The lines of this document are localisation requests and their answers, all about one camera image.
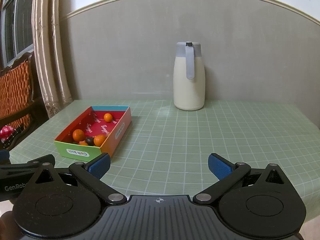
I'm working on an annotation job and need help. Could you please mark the orange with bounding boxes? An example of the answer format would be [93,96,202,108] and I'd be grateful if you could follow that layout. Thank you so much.
[93,134,106,147]
[104,113,113,122]

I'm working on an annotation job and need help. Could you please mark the window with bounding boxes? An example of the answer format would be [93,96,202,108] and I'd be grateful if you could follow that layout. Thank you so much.
[1,0,33,67]

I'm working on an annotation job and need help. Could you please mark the beige curtain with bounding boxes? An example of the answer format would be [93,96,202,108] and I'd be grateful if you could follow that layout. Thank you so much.
[31,0,73,118]

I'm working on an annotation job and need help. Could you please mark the wooden chair orange cushion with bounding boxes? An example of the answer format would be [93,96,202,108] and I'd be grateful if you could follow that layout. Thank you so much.
[1,53,49,150]

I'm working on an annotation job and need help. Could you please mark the carrot piece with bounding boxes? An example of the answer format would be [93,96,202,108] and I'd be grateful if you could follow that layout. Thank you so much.
[79,141,88,146]

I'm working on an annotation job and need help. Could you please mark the large orange tangerine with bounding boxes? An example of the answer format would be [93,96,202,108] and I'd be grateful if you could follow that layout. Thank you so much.
[72,129,86,142]

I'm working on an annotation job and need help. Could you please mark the cream thermos jug grey lid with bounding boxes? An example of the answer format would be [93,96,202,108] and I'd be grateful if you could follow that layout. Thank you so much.
[173,42,206,111]

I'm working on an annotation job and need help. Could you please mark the dark chestnut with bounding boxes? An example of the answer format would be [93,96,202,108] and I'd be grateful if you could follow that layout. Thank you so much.
[85,137,95,146]

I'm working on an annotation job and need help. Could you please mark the colourful cardboard box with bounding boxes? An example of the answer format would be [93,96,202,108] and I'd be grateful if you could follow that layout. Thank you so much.
[54,106,131,162]

